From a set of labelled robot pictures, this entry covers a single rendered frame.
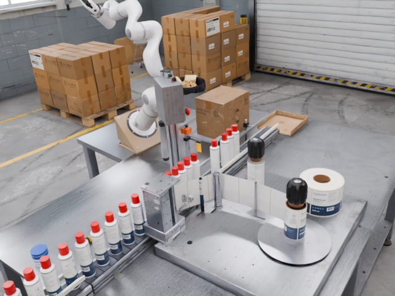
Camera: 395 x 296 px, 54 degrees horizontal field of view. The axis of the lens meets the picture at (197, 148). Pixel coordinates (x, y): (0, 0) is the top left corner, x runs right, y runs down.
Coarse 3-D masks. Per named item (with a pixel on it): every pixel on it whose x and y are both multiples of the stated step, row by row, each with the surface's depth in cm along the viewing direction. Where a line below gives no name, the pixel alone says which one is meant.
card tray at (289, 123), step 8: (272, 112) 295; (280, 112) 298; (288, 112) 294; (264, 120) 286; (272, 120) 291; (280, 120) 290; (288, 120) 289; (296, 120) 288; (304, 120) 281; (280, 128) 278; (288, 128) 277; (296, 128) 271
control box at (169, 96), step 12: (156, 84) 183; (168, 84) 177; (180, 84) 176; (156, 96) 189; (168, 96) 176; (180, 96) 178; (168, 108) 178; (180, 108) 181; (168, 120) 181; (180, 120) 183
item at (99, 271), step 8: (264, 128) 269; (256, 136) 258; (240, 152) 240; (136, 240) 173; (128, 248) 169; (112, 256) 165; (120, 256) 165; (96, 264) 161; (112, 264) 161; (80, 272) 158; (96, 272) 157; (104, 272) 158; (88, 280) 154
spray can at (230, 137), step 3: (228, 129) 222; (231, 129) 222; (228, 132) 222; (231, 132) 222; (228, 135) 222; (231, 135) 223; (228, 138) 222; (231, 138) 222; (231, 141) 223; (231, 144) 224; (231, 147) 225; (231, 150) 226; (231, 153) 227; (234, 153) 229; (231, 156) 228; (234, 156) 230; (231, 159) 229
